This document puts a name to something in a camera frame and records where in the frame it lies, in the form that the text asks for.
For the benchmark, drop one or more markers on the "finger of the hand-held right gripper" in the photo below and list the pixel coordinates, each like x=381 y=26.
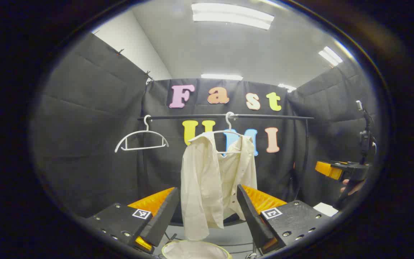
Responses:
x=327 y=169

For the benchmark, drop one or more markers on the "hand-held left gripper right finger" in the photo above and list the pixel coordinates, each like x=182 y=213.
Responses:
x=253 y=219

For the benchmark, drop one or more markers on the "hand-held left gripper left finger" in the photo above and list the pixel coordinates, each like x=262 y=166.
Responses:
x=162 y=219

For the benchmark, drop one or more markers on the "white mesh laundry hamper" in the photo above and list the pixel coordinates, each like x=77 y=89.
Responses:
x=192 y=251

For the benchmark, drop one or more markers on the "cream button shirt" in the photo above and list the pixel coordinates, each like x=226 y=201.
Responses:
x=199 y=180

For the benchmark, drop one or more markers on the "small white plastic hanger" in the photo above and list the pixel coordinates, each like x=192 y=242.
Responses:
x=146 y=131

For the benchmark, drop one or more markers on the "large white plastic hanger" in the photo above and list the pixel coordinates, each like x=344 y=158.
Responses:
x=229 y=124

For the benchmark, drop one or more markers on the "white paper sheet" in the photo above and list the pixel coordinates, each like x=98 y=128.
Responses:
x=325 y=209

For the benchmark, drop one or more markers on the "small ceiling light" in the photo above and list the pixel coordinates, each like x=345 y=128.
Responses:
x=286 y=87

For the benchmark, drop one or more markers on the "black backdrop cloth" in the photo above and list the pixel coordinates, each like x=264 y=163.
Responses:
x=84 y=126

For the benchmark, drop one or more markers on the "narrow ceiling light strip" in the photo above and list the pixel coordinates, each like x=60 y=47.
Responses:
x=221 y=76

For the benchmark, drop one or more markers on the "wide ceiling light panel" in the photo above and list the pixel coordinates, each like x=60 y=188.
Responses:
x=232 y=16

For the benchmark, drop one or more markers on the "black clothes rail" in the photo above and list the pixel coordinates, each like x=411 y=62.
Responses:
x=271 y=117

